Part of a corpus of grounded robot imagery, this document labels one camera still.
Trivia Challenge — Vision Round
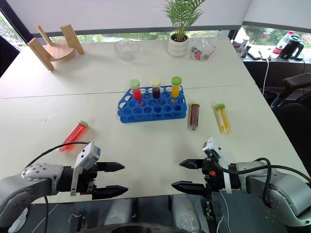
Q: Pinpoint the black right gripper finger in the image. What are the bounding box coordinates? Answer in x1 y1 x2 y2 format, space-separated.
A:
171 180 210 199
179 158 205 170

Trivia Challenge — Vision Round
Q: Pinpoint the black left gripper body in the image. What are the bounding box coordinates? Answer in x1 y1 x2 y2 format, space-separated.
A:
76 162 100 195

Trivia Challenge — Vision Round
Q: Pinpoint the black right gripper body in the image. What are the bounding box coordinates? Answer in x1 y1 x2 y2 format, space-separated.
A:
202 156 227 194

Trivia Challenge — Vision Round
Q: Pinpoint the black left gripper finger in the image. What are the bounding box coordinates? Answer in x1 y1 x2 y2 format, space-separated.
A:
92 185 129 200
97 162 126 174

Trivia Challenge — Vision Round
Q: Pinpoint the brown liquid tube brown cap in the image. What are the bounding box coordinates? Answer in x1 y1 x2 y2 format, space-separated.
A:
187 102 202 132

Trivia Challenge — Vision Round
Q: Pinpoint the red liquid tube green cap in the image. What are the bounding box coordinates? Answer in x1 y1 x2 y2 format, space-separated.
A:
58 119 89 153
129 79 143 100

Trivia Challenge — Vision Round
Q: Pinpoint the yellow liquid tube green cap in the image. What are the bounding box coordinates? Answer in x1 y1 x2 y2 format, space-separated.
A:
213 103 231 135

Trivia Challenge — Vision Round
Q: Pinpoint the blue test tube rack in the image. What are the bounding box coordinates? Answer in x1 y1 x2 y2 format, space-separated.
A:
118 85 187 124

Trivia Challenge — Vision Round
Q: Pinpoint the orange liquid tube green cap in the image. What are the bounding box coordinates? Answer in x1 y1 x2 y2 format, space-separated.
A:
170 76 183 103

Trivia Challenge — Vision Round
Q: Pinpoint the purple liquid tube cream cap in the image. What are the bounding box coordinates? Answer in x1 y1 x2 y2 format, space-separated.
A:
150 77 162 100

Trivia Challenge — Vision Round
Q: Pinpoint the clear plastic bag with parts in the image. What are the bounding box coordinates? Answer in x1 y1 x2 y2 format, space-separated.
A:
188 31 220 62

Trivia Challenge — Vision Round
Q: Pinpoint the black office chair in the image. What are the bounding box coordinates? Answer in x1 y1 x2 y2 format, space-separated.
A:
269 72 311 110

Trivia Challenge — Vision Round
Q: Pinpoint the clear glass bowl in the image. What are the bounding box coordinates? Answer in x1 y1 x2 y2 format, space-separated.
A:
114 38 140 62

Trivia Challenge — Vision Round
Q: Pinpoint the palm plant in white pot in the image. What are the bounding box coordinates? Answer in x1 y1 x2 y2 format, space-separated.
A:
163 0 207 58

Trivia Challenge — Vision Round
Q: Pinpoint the smartphone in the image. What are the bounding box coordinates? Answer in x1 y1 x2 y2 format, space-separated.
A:
246 51 262 61

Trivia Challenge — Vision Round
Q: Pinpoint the wooden curved stand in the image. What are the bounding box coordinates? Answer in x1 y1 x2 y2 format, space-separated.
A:
27 23 86 72

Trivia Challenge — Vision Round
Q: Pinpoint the white pink packet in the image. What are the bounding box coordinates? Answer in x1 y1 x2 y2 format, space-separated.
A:
231 26 251 58

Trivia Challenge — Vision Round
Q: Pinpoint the white paper sheet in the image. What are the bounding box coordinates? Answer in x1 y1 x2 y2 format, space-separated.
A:
258 47 278 61

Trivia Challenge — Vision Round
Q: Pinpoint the plastic bottle red label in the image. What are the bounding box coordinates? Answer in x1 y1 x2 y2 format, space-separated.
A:
270 31 295 59

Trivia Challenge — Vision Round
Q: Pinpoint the black kettle jug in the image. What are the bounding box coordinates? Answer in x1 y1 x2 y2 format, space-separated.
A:
277 34 305 60

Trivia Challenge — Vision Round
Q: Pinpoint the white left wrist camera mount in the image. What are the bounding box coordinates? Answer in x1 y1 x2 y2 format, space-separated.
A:
70 141 102 197

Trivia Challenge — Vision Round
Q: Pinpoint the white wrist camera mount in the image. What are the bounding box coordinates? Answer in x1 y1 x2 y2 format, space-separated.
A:
202 136 233 195
70 141 102 197

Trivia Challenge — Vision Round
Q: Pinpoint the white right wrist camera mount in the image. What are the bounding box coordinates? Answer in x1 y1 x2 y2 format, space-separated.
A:
202 136 233 195

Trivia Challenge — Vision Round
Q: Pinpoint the thin white cable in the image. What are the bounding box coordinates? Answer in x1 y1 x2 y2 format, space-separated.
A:
217 191 230 233

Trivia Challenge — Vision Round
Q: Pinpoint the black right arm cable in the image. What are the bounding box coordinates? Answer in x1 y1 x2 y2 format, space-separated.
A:
211 157 311 208

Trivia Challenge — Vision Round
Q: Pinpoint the white charging cable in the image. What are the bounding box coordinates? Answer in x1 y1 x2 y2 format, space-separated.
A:
261 55 272 96

